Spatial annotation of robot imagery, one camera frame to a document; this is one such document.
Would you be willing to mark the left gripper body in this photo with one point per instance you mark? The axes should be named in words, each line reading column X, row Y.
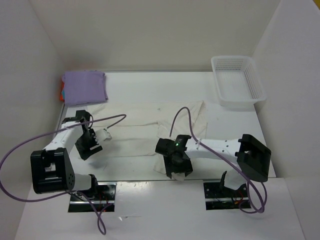
column 88, row 147

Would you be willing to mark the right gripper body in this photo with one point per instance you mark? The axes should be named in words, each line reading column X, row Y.
column 178, row 168

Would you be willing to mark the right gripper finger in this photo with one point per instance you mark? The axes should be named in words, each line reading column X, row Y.
column 169, row 168
column 188, row 168

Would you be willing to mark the white t shirt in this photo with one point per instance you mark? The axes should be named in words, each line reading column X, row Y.
column 130, row 154

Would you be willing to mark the lavender t shirt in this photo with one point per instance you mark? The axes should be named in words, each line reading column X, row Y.
column 84, row 87

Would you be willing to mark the orange t shirt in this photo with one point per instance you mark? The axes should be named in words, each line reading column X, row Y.
column 62, row 84

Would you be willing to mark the teal t shirt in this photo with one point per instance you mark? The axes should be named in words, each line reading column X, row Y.
column 62, row 96

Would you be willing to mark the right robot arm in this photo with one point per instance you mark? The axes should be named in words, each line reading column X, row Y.
column 248, row 157

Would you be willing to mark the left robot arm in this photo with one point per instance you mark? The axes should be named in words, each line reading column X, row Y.
column 51, row 167

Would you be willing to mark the white plastic basket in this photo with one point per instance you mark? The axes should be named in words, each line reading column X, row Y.
column 237, row 81

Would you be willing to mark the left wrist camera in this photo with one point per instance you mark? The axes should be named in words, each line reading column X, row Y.
column 102, row 135

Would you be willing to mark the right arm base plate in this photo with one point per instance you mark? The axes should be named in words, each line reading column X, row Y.
column 218, row 197

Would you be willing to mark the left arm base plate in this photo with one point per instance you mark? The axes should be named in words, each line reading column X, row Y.
column 103, row 201

